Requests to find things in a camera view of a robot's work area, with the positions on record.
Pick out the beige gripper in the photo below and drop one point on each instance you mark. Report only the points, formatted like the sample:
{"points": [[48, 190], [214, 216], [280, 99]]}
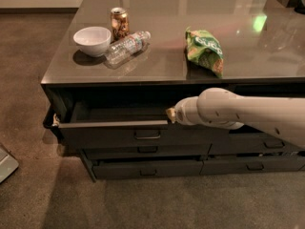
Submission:
{"points": [[181, 114]]}

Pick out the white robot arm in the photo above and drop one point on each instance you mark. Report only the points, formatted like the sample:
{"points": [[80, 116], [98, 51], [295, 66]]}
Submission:
{"points": [[282, 117]]}

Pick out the green chip bag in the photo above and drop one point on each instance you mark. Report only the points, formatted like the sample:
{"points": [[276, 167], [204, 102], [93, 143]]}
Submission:
{"points": [[204, 50]]}

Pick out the clear plastic water bottle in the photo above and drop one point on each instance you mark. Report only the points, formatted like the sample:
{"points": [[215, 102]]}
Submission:
{"points": [[126, 47]]}

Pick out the white ceramic bowl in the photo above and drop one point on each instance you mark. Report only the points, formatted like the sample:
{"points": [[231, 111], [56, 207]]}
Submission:
{"points": [[93, 41]]}

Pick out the black bin beside cabinet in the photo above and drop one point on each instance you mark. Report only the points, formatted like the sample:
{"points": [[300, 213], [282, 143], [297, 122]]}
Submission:
{"points": [[51, 122]]}

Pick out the orange soda can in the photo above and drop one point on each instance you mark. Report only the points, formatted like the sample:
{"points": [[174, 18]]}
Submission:
{"points": [[120, 23]]}

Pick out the dark drawer cabinet frame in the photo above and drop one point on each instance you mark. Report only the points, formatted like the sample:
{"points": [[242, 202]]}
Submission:
{"points": [[263, 43]]}

